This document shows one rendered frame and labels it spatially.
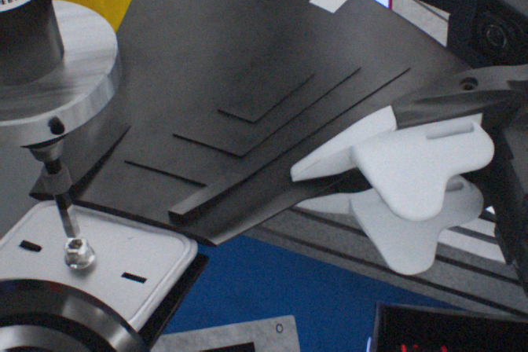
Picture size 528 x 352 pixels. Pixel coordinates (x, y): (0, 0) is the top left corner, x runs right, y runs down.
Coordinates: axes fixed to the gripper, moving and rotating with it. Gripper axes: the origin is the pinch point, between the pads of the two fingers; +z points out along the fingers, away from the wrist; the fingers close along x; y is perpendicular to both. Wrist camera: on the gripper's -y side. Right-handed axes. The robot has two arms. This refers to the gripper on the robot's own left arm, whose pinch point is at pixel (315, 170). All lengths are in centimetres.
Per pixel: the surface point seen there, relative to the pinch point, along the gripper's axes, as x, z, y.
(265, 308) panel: 57, 0, -26
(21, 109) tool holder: -13.6, 11.3, 5.6
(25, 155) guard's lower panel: 87, 30, -80
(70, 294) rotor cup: -7.5, 11.1, 9.3
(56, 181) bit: -7.3, 11.3, 3.8
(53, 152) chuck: -9.0, 11.0, 3.8
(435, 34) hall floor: 133, -58, -135
